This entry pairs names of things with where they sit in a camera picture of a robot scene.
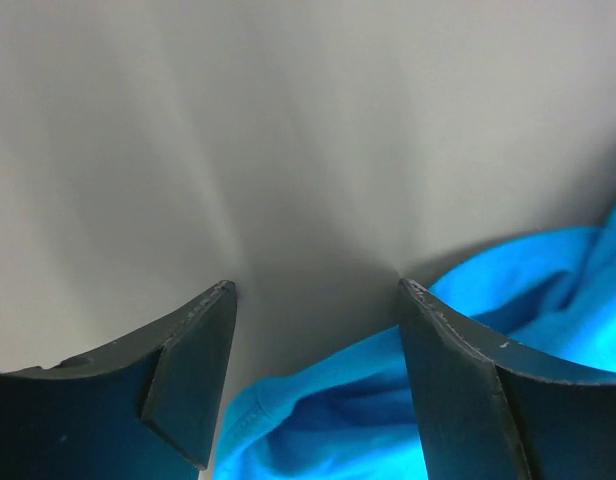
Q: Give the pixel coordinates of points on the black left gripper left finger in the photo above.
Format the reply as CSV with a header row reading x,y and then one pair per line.
x,y
143,406

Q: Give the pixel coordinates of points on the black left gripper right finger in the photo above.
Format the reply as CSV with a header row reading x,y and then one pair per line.
x,y
489,407

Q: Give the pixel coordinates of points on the blue t-shirt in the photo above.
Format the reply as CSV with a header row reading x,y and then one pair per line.
x,y
351,416

